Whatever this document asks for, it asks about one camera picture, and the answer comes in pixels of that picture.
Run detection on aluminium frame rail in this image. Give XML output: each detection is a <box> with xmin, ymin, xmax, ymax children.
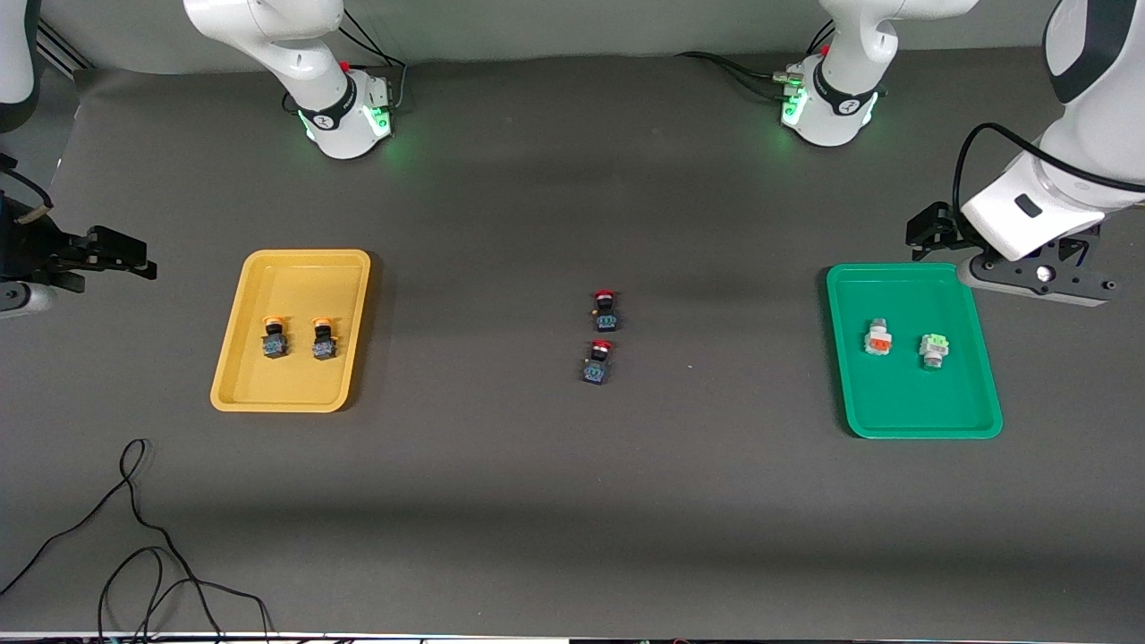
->
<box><xmin>36</xmin><ymin>22</ymin><xmax>96</xmax><ymax>74</ymax></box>

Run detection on green plastic tray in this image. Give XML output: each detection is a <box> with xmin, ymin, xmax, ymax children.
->
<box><xmin>825</xmin><ymin>262</ymin><xmax>1005</xmax><ymax>441</ymax></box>

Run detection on black left arm base cables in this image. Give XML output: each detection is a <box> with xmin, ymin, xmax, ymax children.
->
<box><xmin>675</xmin><ymin>20</ymin><xmax>837</xmax><ymax>101</ymax></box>

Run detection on thin black loose cable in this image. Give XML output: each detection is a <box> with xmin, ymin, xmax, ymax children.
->
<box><xmin>0</xmin><ymin>437</ymin><xmax>274</xmax><ymax>644</ymax></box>

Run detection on yellow plastic tray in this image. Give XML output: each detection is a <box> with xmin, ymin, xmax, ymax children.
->
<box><xmin>210</xmin><ymin>249</ymin><xmax>372</xmax><ymax>414</ymax></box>

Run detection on dark grey table mat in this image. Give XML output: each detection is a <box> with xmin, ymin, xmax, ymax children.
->
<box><xmin>0</xmin><ymin>45</ymin><xmax>1145</xmax><ymax>640</ymax></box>

